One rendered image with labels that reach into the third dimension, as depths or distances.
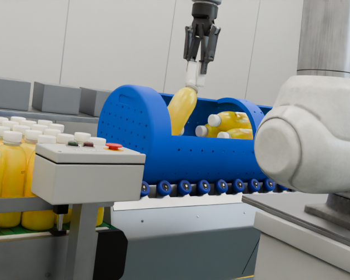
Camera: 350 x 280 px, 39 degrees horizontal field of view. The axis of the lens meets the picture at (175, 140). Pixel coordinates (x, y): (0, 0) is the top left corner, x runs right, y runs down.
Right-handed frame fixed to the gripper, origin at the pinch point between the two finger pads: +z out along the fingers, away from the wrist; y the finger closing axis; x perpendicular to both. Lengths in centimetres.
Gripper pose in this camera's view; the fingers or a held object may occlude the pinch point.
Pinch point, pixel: (195, 74)
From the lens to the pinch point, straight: 146.4
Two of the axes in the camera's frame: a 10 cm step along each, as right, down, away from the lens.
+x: -7.7, -0.4, -6.3
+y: -6.2, -1.6, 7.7
